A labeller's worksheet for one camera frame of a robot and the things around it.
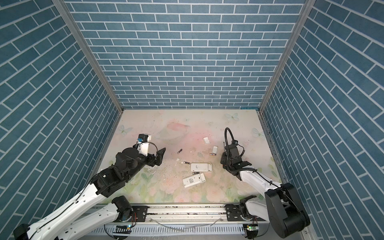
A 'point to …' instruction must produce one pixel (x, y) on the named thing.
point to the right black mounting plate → (234, 213)
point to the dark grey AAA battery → (184, 162)
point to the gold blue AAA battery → (212, 154)
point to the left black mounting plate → (139, 213)
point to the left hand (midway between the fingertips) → (158, 146)
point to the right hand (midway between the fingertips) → (224, 153)
